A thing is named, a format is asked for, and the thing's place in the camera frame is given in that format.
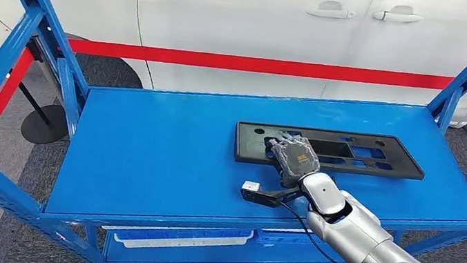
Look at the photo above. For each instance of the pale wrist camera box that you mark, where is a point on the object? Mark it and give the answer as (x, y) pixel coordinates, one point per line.
(250, 186)

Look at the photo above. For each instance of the small blue bin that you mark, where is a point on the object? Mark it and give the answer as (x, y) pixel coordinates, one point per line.
(282, 238)

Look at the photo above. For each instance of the black stanchion with round base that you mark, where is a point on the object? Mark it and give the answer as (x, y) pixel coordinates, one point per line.
(44, 125)

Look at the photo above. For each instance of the blue metal shelf rack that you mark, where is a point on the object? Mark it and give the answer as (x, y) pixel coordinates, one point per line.
(164, 162)

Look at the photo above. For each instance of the white car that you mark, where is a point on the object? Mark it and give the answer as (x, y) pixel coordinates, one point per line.
(231, 19)

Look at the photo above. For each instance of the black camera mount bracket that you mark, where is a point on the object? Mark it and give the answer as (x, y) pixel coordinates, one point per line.
(272, 196)

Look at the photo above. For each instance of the black plastic panel part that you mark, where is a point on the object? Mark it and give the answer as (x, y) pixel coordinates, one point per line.
(395, 166)

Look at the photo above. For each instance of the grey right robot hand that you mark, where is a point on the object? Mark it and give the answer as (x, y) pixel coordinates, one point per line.
(296, 163)

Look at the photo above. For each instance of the blue bin with white rim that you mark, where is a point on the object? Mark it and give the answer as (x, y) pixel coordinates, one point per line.
(180, 238)

